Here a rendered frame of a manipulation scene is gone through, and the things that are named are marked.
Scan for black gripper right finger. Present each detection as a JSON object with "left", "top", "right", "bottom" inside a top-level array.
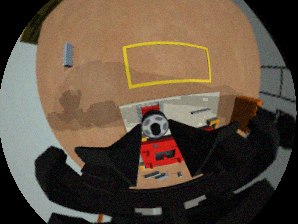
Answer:
[{"left": 168, "top": 120, "right": 239, "bottom": 177}]

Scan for yellow rectangular outline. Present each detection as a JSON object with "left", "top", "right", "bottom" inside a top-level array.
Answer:
[{"left": 122, "top": 41, "right": 212, "bottom": 89}]

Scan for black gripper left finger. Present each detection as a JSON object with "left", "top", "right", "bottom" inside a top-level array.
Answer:
[{"left": 74, "top": 124, "right": 142, "bottom": 188}]

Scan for grey cylinder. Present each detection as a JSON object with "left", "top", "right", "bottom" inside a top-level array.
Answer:
[{"left": 63, "top": 43, "right": 73, "bottom": 68}]

